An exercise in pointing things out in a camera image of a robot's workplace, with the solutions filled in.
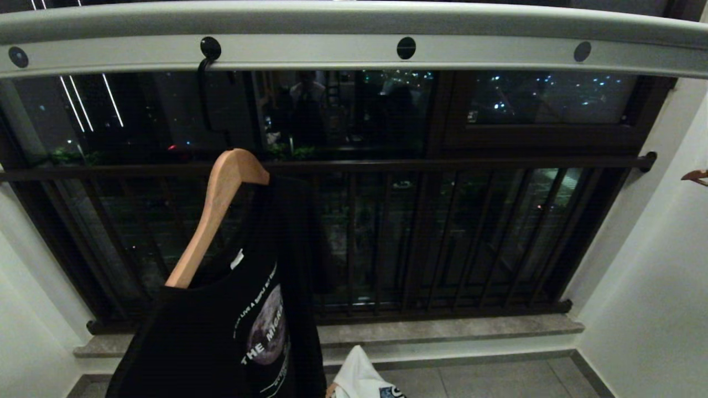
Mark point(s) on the black window guard railing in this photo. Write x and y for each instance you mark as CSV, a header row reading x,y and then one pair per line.
x,y
442,243

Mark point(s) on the black printed t-shirt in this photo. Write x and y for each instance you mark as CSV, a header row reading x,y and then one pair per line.
x,y
232,331

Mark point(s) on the dark framed window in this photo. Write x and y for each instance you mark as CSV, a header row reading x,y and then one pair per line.
x,y
547,110

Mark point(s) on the white printed garment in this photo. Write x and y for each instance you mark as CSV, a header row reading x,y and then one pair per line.
x,y
359,381

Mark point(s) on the white clothes drying rail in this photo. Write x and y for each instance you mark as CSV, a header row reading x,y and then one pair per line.
x,y
332,52

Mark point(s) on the wooden clothes hanger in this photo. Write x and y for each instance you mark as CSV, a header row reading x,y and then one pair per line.
x,y
213,215

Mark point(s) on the grey stone window sill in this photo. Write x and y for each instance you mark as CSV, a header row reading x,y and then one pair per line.
x,y
442,331

